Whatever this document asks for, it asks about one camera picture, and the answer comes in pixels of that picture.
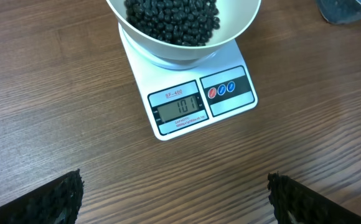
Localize white digital kitchen scale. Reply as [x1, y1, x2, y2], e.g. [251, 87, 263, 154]
[119, 28, 258, 141]

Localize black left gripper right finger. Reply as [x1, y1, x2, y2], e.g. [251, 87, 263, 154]
[267, 173, 361, 224]

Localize white bowl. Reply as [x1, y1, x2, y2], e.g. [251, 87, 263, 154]
[107, 0, 261, 60]

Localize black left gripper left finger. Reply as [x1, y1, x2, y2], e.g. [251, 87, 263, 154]
[0, 169, 84, 224]

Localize clear plastic container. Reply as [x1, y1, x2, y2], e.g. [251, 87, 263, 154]
[316, 0, 361, 24]

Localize black beans in bowl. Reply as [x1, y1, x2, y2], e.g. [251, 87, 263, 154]
[124, 0, 220, 47]

